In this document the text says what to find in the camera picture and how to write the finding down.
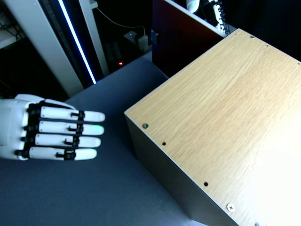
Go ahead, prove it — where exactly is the wide white frame post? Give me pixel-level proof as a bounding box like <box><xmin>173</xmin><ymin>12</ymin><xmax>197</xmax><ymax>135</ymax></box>
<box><xmin>4</xmin><ymin>0</ymin><xmax>84</xmax><ymax>97</ymax></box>

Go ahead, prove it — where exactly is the light wooden box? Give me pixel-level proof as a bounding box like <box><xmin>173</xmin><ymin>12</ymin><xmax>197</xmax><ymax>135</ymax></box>
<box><xmin>124</xmin><ymin>28</ymin><xmax>301</xmax><ymax>226</ymax></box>

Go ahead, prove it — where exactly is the narrow white frame post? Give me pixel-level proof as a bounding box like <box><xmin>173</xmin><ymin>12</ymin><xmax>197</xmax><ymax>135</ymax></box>
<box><xmin>79</xmin><ymin>0</ymin><xmax>109</xmax><ymax>76</ymax></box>

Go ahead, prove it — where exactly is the dark cabinet door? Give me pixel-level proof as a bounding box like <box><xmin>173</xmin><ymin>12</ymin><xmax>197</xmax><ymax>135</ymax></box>
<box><xmin>150</xmin><ymin>0</ymin><xmax>228</xmax><ymax>78</ymax></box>

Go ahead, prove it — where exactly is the white LED light strip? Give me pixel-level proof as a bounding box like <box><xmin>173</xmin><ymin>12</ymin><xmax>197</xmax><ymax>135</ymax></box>
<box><xmin>57</xmin><ymin>0</ymin><xmax>97</xmax><ymax>85</ymax></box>

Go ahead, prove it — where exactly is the white power adapter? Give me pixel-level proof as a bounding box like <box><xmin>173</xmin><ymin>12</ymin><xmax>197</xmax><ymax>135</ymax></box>
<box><xmin>137</xmin><ymin>34</ymin><xmax>151</xmax><ymax>50</ymax></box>

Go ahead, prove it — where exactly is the grey wall plug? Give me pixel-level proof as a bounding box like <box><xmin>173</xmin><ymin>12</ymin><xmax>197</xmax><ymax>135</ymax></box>
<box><xmin>124</xmin><ymin>31</ymin><xmax>138</xmax><ymax>44</ymax></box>

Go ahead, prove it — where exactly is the grey table cloth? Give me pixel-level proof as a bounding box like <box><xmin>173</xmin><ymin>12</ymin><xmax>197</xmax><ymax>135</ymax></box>
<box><xmin>0</xmin><ymin>50</ymin><xmax>207</xmax><ymax>226</ymax></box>

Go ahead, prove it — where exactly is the white shelf with cables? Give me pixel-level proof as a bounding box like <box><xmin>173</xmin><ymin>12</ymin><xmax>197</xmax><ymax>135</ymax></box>
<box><xmin>0</xmin><ymin>0</ymin><xmax>25</xmax><ymax>50</ymax></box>

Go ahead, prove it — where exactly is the black power strip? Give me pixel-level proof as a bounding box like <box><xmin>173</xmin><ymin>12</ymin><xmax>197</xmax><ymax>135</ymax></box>
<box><xmin>104</xmin><ymin>41</ymin><xmax>125</xmax><ymax>68</ymax></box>

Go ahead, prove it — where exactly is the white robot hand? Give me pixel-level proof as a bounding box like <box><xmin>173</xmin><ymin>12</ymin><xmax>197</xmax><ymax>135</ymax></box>
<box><xmin>185</xmin><ymin>0</ymin><xmax>230</xmax><ymax>35</ymax></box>
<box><xmin>0</xmin><ymin>94</ymin><xmax>106</xmax><ymax>161</ymax></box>

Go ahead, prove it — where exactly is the thin white cable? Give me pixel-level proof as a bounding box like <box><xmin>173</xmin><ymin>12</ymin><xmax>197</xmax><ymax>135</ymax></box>
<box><xmin>95</xmin><ymin>6</ymin><xmax>147</xmax><ymax>36</ymax></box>

